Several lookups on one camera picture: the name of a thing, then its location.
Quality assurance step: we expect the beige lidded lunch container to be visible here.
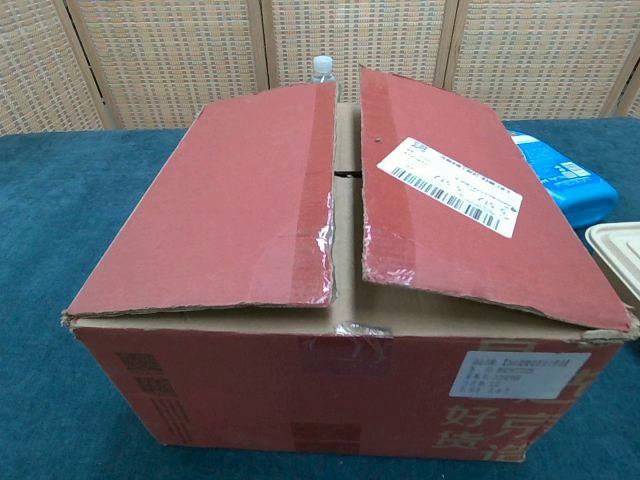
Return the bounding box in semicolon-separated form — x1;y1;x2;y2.
583;221;640;342

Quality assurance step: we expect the clear plastic bottle white cap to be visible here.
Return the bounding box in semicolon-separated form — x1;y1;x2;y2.
305;56;340;101

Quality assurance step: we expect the blue detergent pump bottle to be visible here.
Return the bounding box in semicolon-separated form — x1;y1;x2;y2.
504;127;621;224

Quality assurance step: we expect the red cardboard box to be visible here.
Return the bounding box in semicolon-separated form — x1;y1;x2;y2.
60;66;639;450

